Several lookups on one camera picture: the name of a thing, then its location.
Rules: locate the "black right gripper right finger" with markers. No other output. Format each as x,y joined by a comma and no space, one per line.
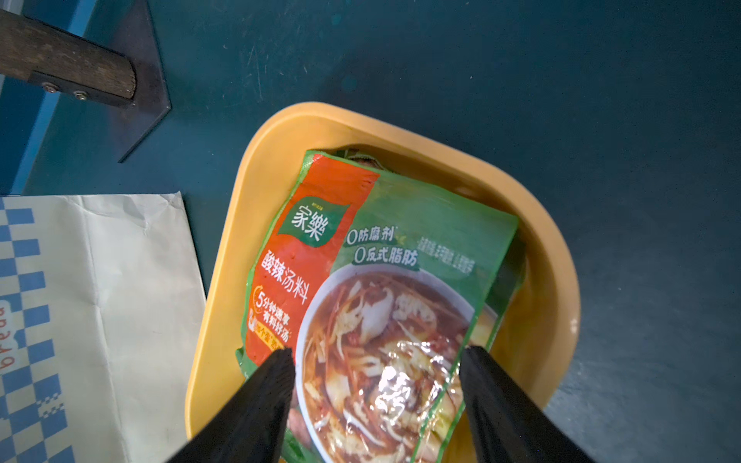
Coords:
505,423

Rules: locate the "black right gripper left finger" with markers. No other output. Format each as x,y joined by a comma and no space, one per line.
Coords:
252,424

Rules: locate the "blue checkered paper bag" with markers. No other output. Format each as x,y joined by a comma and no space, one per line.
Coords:
101,305

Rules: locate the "red green soup packet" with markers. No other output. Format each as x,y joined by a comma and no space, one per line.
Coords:
377,283

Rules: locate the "yellow plastic tray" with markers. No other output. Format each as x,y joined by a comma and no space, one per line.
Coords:
539,331

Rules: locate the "pink cherry blossom tree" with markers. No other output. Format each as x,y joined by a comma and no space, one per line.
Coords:
127,77

